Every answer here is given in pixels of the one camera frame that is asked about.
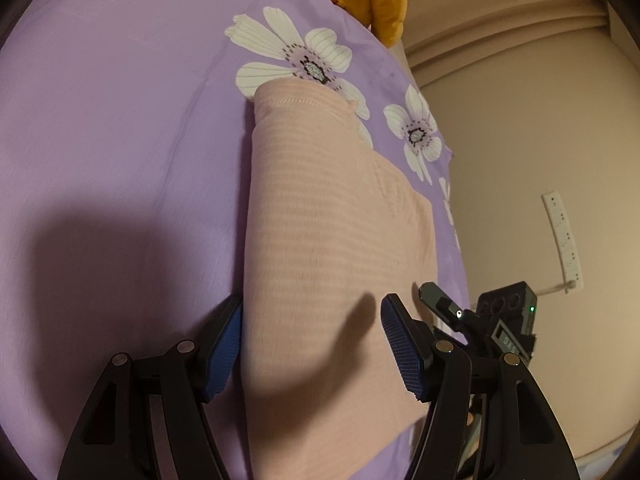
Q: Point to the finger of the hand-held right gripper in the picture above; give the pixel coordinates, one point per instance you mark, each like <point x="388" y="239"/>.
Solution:
<point x="440" y="307"/>

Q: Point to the beige curtain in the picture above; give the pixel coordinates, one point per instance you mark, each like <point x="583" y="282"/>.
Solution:
<point x="500" y="10"/>

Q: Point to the pink ribbed sweater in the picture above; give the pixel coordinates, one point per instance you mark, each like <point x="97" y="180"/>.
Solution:
<point x="325" y="260"/>

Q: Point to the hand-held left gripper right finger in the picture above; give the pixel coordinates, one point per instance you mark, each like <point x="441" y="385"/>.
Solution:
<point x="400" y="350"/>

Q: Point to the white power strip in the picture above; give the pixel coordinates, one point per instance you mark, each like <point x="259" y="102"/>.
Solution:
<point x="565" y="240"/>

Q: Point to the purple floral blanket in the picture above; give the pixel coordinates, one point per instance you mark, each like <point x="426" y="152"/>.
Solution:
<point x="125" y="135"/>

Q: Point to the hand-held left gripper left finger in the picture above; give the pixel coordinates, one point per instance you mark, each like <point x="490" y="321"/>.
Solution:
<point x="225" y="350"/>

